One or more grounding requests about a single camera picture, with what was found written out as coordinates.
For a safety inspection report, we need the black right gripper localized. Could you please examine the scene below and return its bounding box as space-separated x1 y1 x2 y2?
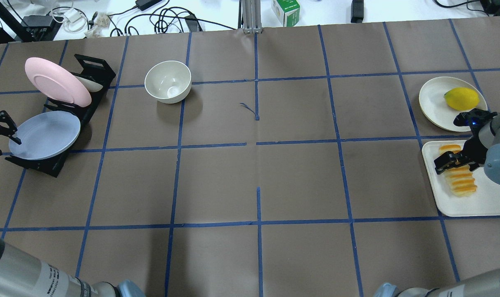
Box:
434 108 498 175

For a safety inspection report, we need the blue plate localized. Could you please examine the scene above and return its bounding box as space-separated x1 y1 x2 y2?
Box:
9 111 81 160

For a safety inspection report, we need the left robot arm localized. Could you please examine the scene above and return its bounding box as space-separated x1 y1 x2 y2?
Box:
0 111 145 297

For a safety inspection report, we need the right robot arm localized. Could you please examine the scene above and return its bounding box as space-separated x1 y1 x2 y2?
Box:
375 109 500 297

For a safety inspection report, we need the cream round plate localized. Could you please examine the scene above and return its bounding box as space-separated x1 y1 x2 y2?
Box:
419 76 488 132

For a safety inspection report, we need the pink plate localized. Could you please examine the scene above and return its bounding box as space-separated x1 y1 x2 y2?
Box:
24 57 92 107

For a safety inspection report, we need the cream plate in rack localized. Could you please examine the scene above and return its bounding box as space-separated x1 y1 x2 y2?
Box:
74 75 103 92

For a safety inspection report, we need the cream rectangular tray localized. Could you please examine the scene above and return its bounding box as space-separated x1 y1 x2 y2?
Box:
422 140 500 217

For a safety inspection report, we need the yellow lemon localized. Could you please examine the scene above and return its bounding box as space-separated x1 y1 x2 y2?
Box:
443 87 480 111

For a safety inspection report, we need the black dish rack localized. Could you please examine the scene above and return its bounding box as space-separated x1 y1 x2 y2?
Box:
6 54 116 177

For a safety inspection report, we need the cream bowl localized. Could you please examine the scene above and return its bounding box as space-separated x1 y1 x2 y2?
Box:
144 61 192 104

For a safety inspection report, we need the black power adapter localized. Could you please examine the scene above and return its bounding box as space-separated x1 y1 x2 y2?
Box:
135 0 163 11

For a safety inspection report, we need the green white carton box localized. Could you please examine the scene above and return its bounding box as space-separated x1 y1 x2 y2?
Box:
271 0 301 28

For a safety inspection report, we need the aluminium frame post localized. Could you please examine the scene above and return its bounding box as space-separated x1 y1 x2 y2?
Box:
239 0 263 34

